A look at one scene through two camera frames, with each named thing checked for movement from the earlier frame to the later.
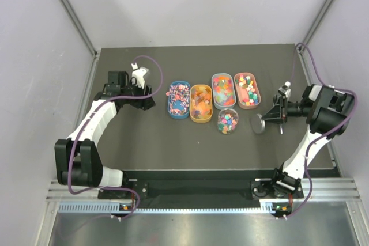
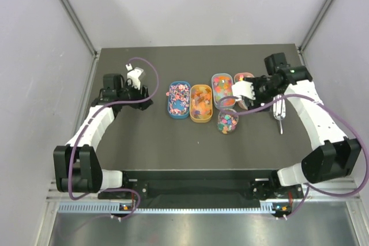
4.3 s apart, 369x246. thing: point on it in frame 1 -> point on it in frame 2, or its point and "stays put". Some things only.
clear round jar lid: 257,124 -> 242,105
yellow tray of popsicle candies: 200,103 stays put
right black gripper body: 284,110 -> 264,91
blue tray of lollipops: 179,99 stays put
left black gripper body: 143,99 stays put
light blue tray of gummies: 223,90 stays put
